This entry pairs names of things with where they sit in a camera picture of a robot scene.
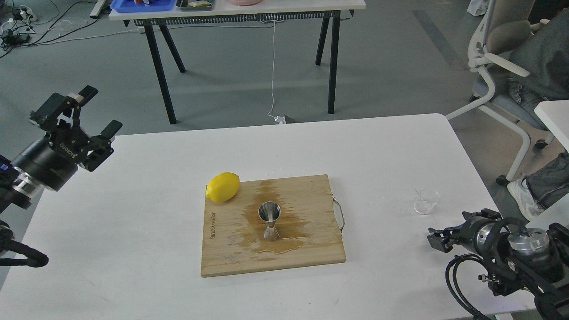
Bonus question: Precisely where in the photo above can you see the white table with black legs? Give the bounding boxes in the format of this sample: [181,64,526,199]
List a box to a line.
[108,0,366,125]

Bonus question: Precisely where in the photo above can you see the white hanging cable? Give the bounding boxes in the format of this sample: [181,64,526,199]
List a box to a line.
[267,20,289,125]

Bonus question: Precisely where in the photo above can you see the floor cables and power strip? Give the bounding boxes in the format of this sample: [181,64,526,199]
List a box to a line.
[0,0,112,58]

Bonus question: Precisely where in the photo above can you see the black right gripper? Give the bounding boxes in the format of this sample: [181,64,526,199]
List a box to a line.
[427,208,502,256]

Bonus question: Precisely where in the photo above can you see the steel jigger measuring cup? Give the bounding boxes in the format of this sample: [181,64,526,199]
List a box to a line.
[258,202,282,241]

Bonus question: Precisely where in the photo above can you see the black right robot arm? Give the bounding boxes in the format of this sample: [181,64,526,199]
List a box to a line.
[427,208,569,320]

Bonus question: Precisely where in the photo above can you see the blue plastic tray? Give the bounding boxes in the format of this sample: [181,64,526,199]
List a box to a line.
[110,0,176,13]

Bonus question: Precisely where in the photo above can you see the seated person in grey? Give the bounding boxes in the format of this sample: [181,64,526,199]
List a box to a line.
[507,10,569,221]

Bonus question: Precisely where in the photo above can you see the white office chair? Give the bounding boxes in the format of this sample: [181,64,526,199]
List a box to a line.
[446,0,547,185]

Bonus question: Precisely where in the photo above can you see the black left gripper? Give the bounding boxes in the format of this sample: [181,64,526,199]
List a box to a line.
[12,85,123,191]

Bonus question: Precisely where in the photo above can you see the small clear glass cup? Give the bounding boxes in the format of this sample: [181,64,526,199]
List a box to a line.
[413,187,440,215]

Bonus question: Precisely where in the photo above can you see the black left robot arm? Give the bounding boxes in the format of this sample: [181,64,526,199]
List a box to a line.
[1,86,123,268]

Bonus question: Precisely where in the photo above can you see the wooden cutting board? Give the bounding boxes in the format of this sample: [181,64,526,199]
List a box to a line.
[201,174,346,277]

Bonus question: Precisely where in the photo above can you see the dark tray with yellow item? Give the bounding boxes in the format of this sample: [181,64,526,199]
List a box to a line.
[176,0,215,12]

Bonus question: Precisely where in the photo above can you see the yellow lemon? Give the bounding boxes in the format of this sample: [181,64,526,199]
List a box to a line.
[205,172,240,203]

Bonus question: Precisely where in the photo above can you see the pink plate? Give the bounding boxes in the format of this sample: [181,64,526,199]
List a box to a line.
[229,0,262,6]

